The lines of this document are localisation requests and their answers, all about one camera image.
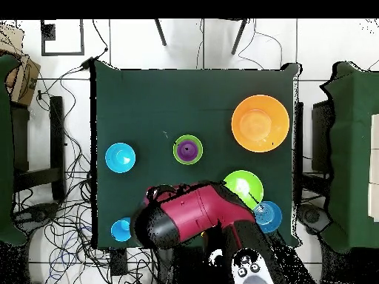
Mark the small cyan bowl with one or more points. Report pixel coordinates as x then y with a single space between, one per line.
120 157

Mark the grey base with black knob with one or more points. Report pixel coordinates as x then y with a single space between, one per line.
38 213

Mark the blue cup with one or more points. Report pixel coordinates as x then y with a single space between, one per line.
120 230

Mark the black square floor frame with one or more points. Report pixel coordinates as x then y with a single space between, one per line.
62 53

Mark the large blue bowl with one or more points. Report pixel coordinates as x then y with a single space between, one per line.
271 219

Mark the cardboard box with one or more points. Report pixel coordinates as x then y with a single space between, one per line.
23 80

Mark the dark green tablecloth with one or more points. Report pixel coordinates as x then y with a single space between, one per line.
177 103

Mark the white boxes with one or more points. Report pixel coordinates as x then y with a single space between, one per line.
374 165

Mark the large orange bowl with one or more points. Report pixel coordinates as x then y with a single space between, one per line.
260 122

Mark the black power strip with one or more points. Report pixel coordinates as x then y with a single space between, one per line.
119 261

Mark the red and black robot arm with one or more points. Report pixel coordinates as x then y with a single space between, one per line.
201 213

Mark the large green bowl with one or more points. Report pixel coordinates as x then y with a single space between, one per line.
245 183

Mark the black stand leg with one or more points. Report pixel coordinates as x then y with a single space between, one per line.
160 32
239 37

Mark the black power adapter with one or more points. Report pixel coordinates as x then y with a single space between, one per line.
86 63

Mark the green-clothed side table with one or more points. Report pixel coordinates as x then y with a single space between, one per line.
352 148
6 148

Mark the grey floor base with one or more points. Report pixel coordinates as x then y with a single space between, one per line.
311 216

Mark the small green bowl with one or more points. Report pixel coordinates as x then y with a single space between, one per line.
175 156

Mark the purple cup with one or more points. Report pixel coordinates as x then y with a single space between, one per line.
187 150

